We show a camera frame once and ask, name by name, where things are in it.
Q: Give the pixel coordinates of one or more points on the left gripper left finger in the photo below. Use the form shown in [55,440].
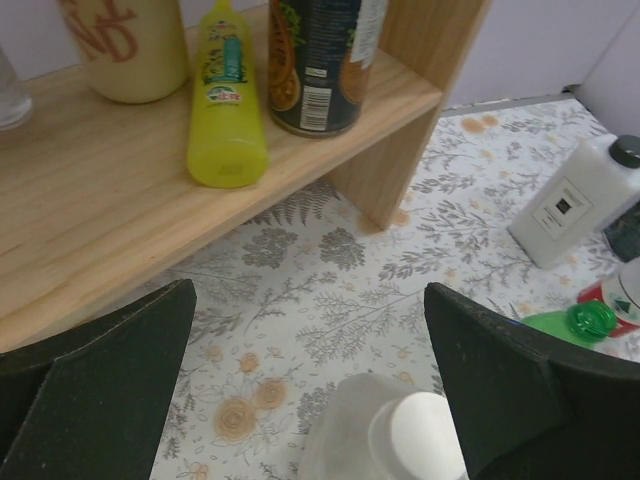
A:
[91,402]

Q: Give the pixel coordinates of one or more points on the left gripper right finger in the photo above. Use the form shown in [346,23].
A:
[527,405]

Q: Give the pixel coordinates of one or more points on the green plastic bottle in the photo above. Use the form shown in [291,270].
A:
[583,324]

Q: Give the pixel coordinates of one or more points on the clear bottle red label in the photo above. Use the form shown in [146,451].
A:
[620,292]

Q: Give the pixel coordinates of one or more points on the square clear bottle white cap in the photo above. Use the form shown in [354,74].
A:
[380,428]

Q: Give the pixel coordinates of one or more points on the white bottle black cap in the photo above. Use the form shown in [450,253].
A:
[595,185]

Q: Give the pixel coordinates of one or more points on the yellow bottle on shelf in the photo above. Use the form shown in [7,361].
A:
[227,145]

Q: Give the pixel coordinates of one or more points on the wooden two-tier shelf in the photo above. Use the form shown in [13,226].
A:
[98,195]

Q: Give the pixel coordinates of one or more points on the floral table mat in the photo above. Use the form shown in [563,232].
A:
[310,292]

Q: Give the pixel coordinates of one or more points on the cream jar on shelf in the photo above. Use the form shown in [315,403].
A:
[132,52]

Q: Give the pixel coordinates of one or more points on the tin can on shelf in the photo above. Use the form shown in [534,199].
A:
[320,59]

